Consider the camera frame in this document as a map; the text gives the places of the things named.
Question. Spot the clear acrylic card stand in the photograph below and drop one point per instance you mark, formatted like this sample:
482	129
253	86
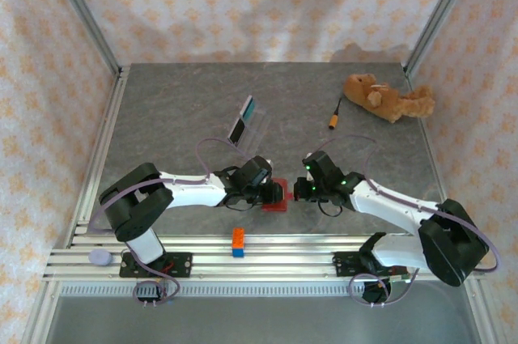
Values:
259	127

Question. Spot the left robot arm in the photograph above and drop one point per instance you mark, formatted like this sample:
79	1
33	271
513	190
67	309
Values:
194	194

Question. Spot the credit card with pale edge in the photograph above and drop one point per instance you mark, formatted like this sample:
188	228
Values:
249	108

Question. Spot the orange toy brick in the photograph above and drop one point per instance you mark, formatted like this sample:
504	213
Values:
239	237

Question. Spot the blue toy brick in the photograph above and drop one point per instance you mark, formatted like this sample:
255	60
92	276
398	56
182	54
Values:
238	252

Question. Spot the brown plush toy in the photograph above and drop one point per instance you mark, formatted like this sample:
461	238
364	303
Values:
384	101

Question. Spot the black right control box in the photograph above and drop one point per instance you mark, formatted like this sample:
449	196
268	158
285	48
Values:
376	289

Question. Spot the lilac round puck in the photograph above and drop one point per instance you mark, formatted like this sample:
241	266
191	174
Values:
99	258

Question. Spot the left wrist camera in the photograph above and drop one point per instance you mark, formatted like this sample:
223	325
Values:
267	166

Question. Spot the aluminium rail base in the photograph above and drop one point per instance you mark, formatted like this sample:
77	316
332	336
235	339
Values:
283	267

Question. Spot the aluminium side rail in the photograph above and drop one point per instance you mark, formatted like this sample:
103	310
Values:
425	133
103	149

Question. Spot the aluminium frame post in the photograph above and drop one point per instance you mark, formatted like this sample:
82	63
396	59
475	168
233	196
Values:
81	12
441	12

